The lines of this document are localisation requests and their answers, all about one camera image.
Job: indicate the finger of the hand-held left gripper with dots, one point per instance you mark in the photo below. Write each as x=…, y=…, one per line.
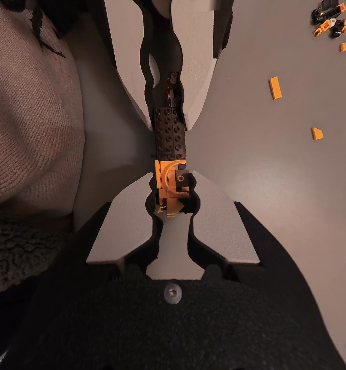
x=197, y=52
x=123, y=49

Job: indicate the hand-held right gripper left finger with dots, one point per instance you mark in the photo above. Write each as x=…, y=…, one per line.
x=123, y=225

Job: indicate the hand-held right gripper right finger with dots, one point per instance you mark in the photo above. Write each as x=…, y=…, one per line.
x=222, y=225

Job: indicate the orange and black lego car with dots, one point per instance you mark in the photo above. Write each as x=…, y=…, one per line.
x=168, y=135

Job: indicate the flat orange lego tile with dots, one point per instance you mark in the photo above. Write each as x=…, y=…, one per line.
x=275, y=88

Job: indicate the pile of small lego pieces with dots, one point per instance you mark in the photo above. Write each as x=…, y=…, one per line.
x=332, y=23

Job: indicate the orange lego wedge tile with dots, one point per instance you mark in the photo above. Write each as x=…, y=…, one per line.
x=317, y=134

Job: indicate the dark fleece jacket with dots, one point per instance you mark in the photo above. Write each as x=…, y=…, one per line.
x=19, y=251

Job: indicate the beige printed shirt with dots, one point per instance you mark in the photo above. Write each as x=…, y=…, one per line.
x=31, y=115

